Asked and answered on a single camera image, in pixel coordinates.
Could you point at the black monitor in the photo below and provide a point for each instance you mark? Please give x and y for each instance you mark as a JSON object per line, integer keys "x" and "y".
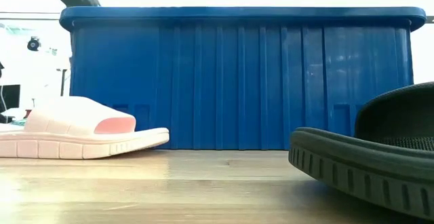
{"x": 10, "y": 96}

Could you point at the black rubber slide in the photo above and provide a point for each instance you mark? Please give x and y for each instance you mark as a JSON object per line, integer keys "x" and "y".
{"x": 356, "y": 163}

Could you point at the black round knob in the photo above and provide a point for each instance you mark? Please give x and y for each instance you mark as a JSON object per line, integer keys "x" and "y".
{"x": 33, "y": 43}

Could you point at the black lamp pole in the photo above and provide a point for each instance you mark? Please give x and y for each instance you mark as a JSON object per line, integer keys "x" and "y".
{"x": 63, "y": 83}

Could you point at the blue plastic bin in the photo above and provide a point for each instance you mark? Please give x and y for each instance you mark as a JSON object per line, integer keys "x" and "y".
{"x": 237, "y": 81}

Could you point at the pink rubber slide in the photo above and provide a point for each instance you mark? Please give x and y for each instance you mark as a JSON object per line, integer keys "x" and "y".
{"x": 68, "y": 122}

